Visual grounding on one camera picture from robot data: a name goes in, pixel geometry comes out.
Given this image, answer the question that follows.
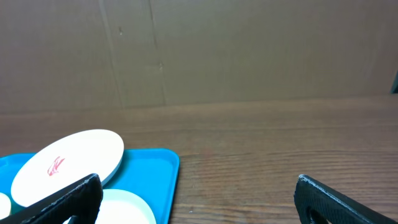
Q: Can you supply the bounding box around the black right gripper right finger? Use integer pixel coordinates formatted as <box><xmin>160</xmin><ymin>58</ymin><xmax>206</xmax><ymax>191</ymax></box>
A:
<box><xmin>294</xmin><ymin>174</ymin><xmax>397</xmax><ymax>224</ymax></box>

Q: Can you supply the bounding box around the blue plastic tray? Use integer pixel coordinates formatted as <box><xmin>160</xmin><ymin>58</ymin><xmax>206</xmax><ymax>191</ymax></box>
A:
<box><xmin>0</xmin><ymin>148</ymin><xmax>180</xmax><ymax>224</ymax></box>

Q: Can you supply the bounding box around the brown cardboard backdrop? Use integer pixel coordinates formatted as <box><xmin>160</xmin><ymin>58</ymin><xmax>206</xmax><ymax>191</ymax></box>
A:
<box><xmin>1</xmin><ymin>1</ymin><xmax>397</xmax><ymax>113</ymax></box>

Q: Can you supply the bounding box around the white plate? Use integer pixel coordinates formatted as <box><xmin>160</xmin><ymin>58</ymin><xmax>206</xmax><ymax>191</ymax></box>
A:
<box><xmin>11</xmin><ymin>129</ymin><xmax>124</xmax><ymax>207</ymax></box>

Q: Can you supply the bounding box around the yellow-green plate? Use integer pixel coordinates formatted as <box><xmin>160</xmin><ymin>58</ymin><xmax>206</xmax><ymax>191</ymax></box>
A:
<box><xmin>0</xmin><ymin>193</ymin><xmax>11</xmax><ymax>220</ymax></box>

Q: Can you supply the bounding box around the light blue plate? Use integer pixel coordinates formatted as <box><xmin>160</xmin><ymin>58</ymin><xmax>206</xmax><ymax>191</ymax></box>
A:
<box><xmin>63</xmin><ymin>189</ymin><xmax>157</xmax><ymax>224</ymax></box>

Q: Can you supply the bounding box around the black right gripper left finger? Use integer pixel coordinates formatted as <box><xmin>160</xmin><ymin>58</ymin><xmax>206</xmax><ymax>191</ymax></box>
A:
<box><xmin>1</xmin><ymin>174</ymin><xmax>103</xmax><ymax>224</ymax></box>

